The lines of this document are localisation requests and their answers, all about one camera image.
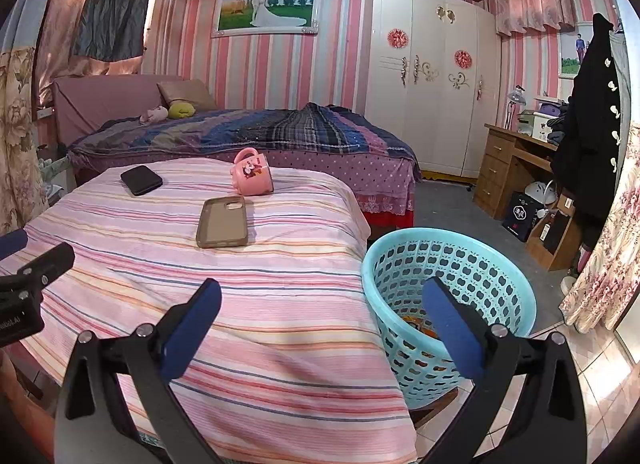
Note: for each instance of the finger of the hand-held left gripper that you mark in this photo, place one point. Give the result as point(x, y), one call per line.
point(50, 261)
point(12, 244)

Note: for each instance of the purple dotted bed sheet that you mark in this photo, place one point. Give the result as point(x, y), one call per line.
point(325, 168)

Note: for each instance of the cardboard box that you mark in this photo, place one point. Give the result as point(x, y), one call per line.
point(552, 239)

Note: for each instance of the purple covered headboard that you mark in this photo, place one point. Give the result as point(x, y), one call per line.
point(100, 103)

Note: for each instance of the bed with purple quilt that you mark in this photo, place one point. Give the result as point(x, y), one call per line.
point(260, 131)

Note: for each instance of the black coat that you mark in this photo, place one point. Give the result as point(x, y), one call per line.
point(590, 133)

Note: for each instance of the black phone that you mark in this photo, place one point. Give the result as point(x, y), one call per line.
point(141, 180)

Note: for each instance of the red round wardrobe sticker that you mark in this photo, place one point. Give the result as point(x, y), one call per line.
point(463, 59)
point(398, 38)

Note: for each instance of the light blue plastic basket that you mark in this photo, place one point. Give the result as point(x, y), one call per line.
point(400, 264)

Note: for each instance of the brown pillow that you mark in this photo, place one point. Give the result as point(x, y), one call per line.
point(187, 92)

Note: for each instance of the framed wedding photo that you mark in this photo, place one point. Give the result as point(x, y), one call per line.
point(265, 8)

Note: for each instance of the pink mug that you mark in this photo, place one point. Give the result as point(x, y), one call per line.
point(252, 176)

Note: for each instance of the dark grey cloth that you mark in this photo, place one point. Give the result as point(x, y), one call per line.
point(112, 3)

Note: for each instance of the pink window curtain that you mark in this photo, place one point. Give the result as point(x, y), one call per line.
point(165, 33)

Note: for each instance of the brown phone case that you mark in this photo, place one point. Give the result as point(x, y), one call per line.
point(222, 229)

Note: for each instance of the white round fan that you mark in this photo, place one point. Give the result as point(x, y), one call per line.
point(540, 191)

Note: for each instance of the desk lamp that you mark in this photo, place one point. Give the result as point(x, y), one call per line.
point(516, 98)

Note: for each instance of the white wardrobe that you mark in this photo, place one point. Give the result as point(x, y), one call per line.
point(430, 113)

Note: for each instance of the white storage box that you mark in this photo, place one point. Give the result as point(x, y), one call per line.
point(542, 126)

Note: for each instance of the pink striped tablecloth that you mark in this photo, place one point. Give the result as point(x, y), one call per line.
point(250, 294)

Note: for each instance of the small wall photo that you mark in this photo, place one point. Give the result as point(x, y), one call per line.
point(570, 58)

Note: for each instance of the pink floral curtain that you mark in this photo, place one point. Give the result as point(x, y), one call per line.
point(607, 254)

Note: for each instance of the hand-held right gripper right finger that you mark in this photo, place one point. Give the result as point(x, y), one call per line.
point(452, 329)

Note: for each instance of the orange plastic bag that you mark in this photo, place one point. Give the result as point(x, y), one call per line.
point(422, 329)

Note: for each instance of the wooden desk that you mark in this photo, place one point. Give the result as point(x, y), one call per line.
point(495, 163)

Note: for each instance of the dark paper bag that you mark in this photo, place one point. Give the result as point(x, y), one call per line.
point(519, 216)

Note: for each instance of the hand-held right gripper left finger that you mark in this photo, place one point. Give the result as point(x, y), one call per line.
point(192, 329)

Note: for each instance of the beige floral curtain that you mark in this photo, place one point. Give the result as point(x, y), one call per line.
point(20, 143)

